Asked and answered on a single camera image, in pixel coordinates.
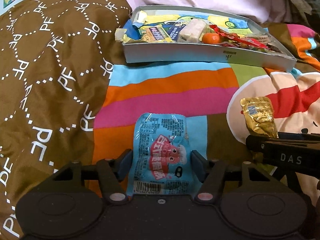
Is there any light blue sausage packet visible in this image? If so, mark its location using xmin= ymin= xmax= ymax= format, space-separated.
xmin=126 ymin=113 xmax=207 ymax=196

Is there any gold foil snack packet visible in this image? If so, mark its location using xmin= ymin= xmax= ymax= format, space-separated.
xmin=240 ymin=96 xmax=278 ymax=138

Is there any round cracker clear packet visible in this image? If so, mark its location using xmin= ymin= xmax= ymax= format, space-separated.
xmin=244 ymin=33 xmax=275 ymax=48

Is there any red spicy snack packet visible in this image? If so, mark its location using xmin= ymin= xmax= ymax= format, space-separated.
xmin=209 ymin=24 xmax=268 ymax=49

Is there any orange mandarin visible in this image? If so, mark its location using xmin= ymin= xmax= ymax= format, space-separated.
xmin=201 ymin=33 xmax=222 ymax=44

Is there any blue rice cracker packet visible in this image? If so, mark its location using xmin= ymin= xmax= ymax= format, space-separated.
xmin=169 ymin=18 xmax=207 ymax=43

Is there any yellow biscuit packet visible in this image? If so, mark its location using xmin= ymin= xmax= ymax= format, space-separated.
xmin=139 ymin=24 xmax=173 ymax=43

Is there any brown snack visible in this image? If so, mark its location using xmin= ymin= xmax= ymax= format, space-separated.
xmin=266 ymin=44 xmax=283 ymax=54

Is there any grey tray with drawing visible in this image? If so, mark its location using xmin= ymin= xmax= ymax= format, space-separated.
xmin=123 ymin=5 xmax=297 ymax=72

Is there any brown PF patterned pillow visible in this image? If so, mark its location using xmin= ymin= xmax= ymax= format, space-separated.
xmin=1 ymin=0 xmax=131 ymax=239

